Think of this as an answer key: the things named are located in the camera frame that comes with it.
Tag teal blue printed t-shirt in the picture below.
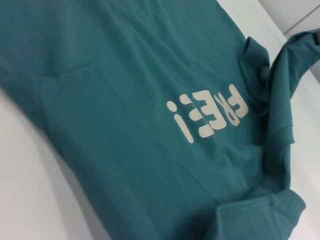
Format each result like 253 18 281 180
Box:
0 0 320 240

